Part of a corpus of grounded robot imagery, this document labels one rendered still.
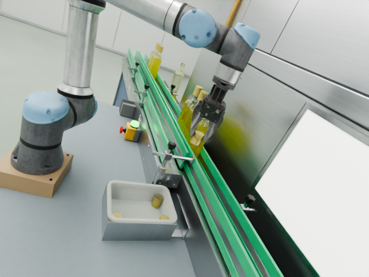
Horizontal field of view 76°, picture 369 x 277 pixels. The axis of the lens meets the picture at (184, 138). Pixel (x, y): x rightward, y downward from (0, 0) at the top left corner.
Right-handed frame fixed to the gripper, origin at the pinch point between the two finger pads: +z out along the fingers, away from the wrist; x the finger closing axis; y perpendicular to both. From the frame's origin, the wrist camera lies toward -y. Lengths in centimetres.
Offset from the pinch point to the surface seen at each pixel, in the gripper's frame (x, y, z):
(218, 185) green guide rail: 14.2, 0.2, 14.6
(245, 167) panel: 20.9, -5.7, 6.5
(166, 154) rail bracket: -7.5, 1.2, 11.5
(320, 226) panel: 36.6, 22.0, -0.1
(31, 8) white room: -439, -443, 72
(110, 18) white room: -296, -522, 31
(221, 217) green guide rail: 15.5, 17.9, 13.3
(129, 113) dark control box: -42, -58, 30
